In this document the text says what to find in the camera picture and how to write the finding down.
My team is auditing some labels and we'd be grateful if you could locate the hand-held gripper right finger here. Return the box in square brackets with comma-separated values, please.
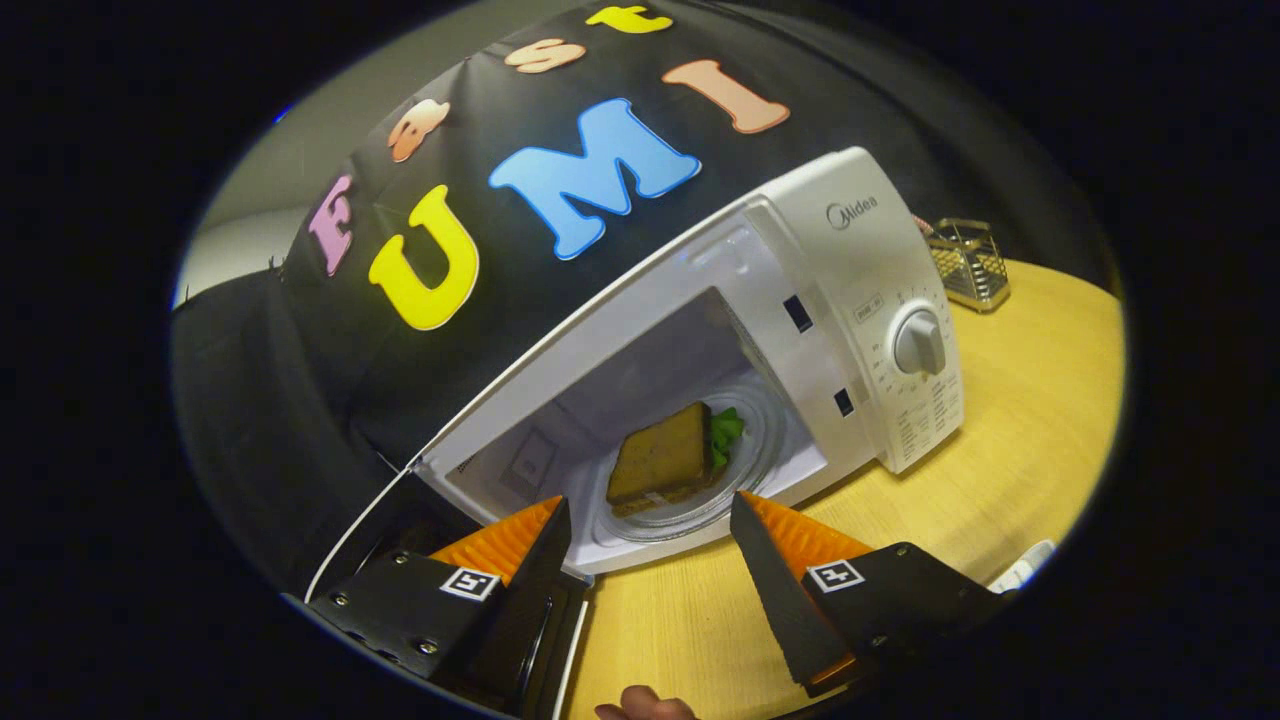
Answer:
[729, 490, 1011, 699]

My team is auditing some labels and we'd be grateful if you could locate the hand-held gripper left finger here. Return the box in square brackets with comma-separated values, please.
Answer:
[305, 495, 573, 701]

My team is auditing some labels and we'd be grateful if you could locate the brown bread lettuce sandwich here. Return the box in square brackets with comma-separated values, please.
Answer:
[605, 401, 746, 518]

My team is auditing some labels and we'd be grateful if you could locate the white microwave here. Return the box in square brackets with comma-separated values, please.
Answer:
[305, 146, 966, 720]

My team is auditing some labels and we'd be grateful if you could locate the glass turntable plate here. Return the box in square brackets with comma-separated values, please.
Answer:
[590, 385, 791, 544]

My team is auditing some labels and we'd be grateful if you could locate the white sandwich dish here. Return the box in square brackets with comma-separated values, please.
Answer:
[988, 540, 1056, 593]

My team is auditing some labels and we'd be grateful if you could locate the black backdrop cloth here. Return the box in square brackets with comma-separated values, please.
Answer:
[170, 0, 1111, 601]

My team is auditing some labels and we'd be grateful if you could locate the metal wire holder cup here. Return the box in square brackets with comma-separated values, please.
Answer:
[925, 218, 1011, 314]

